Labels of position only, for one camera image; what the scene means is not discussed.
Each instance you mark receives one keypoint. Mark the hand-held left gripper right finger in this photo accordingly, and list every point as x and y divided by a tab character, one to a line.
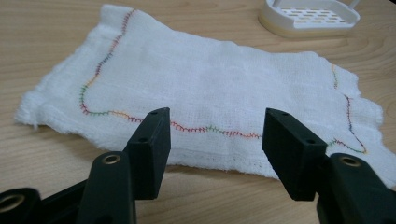
299	155

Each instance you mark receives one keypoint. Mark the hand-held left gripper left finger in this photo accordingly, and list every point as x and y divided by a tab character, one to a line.
140	165

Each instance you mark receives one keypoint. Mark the white soap dish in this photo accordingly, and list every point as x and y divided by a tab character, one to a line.
309	18

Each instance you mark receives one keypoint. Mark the white cloth with colourful stitching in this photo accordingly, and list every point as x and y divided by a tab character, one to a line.
199	87

